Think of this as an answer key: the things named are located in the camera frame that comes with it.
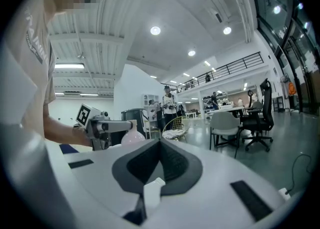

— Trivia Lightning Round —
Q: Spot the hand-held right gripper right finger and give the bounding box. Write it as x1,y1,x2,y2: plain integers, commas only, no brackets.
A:
139,138,286,229

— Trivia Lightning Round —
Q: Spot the person's beige t-shirt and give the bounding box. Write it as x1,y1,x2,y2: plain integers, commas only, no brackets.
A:
0,0,57,134

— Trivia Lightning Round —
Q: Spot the small beige round object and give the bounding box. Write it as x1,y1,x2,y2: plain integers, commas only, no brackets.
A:
120,119,146,146

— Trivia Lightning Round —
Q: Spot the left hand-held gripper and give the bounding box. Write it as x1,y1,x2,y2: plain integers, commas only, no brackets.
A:
74,102,134,152

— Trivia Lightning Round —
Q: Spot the person's left forearm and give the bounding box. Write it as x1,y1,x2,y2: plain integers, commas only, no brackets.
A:
43,102,93,147

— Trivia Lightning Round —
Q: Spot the black cabinet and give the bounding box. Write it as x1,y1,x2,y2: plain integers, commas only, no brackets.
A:
120,108,149,137

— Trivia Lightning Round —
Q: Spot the white power strip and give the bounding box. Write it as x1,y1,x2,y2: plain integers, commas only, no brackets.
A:
278,187,292,201

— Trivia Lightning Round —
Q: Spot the white wire chair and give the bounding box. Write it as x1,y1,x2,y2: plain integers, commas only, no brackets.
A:
161,115,191,142

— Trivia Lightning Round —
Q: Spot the white shelf unit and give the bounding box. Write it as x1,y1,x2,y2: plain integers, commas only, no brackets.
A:
140,93,161,114

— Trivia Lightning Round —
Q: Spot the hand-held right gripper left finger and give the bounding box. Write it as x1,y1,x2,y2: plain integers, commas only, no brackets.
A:
47,137,162,229

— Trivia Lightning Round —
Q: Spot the black office chair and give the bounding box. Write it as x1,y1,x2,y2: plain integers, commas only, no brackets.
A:
240,77,275,153

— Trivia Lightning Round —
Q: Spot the black mezzanine railing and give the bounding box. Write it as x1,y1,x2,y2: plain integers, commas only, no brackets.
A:
166,51,265,94

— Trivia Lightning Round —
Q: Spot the grey shell chair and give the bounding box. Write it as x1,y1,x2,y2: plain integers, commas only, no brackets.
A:
208,110,243,159

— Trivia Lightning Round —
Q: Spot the black power cable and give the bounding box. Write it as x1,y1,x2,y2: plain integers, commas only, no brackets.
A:
284,153,314,195

